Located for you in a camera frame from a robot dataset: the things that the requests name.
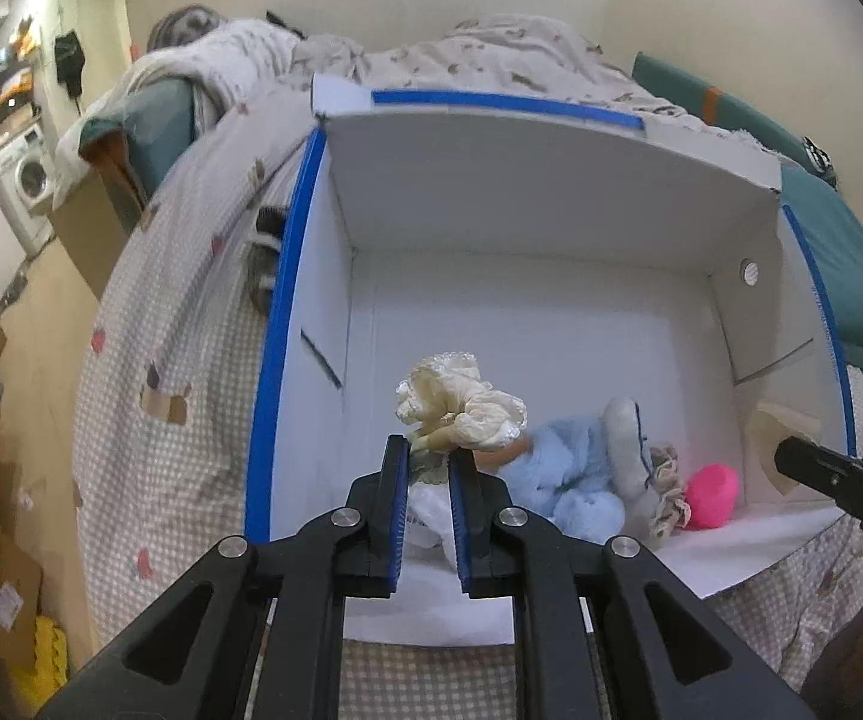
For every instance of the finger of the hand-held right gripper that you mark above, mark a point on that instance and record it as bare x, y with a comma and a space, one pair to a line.
844, 480

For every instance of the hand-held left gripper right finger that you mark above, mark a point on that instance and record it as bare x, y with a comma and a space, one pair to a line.
460, 517

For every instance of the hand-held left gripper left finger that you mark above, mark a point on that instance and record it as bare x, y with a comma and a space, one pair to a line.
398, 510

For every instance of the light blue plush toy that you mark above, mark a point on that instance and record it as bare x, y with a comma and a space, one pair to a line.
566, 465

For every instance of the cream frilly cloth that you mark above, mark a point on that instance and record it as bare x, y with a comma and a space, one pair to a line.
461, 397

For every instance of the pink plush ball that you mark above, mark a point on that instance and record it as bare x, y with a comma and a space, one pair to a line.
713, 495

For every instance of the beige patterned sock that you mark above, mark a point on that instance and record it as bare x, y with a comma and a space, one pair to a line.
668, 510

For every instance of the white blue-edged cardboard box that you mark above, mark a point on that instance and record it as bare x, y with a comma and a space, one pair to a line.
536, 315

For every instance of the beige cloth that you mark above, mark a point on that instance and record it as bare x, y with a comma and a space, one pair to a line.
769, 442

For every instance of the large teal pillow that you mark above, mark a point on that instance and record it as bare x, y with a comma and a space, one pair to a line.
851, 270

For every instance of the striped raccoon plush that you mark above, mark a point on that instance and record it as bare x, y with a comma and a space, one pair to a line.
263, 270

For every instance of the checked bed sheet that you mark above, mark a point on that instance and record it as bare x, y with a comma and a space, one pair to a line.
176, 330

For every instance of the black white patterned item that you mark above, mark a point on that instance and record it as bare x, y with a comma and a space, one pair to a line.
819, 161

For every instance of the yellow object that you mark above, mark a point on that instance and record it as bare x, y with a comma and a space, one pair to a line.
50, 652

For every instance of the brown cardboard box beside bed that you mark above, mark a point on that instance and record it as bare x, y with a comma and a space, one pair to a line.
94, 225

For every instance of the teal cushion with orange stripe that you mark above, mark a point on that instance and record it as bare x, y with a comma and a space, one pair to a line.
679, 86

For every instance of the plain teal cushion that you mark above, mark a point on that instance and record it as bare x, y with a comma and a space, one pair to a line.
161, 127

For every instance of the printed beige quilt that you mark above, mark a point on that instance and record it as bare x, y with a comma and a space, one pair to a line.
491, 52

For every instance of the white washing machine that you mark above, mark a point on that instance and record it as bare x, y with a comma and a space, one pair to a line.
23, 180

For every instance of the dark cloth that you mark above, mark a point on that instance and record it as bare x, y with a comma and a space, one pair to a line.
285, 22

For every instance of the grey furry pillow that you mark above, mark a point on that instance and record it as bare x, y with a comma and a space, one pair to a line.
184, 26

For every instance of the black hanging garment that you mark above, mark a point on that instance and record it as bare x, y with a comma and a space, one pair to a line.
69, 64

